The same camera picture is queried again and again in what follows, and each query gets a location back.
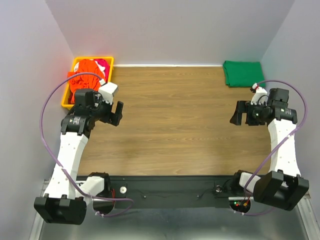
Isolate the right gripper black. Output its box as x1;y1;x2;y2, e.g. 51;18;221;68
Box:
229;100;267;126

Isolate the orange t shirt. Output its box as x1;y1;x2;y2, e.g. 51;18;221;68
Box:
67;59;105;104

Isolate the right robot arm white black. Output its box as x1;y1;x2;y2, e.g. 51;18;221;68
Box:
229;83;310;211

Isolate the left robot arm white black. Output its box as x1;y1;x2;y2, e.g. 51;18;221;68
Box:
33;83;124;225

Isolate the green folded t shirt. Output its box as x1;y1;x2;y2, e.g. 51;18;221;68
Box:
222;60;265;88

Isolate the yellow plastic bin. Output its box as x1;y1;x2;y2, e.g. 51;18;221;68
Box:
61;56;114;110

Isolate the pink t shirt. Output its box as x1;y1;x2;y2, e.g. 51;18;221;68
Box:
95;58;110;82

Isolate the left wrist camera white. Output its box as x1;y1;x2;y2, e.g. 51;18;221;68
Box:
98;82;119;105

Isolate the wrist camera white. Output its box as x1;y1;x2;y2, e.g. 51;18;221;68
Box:
98;82;119;105
250;83;269;105

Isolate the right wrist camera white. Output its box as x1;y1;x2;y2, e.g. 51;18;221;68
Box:
250;83;269;105

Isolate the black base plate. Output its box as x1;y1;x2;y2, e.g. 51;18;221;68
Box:
110;175;249;209

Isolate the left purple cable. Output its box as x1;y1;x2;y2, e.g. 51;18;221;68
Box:
40;71;135;218

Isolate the aluminium frame rail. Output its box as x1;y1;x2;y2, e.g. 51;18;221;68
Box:
29;180;50;240

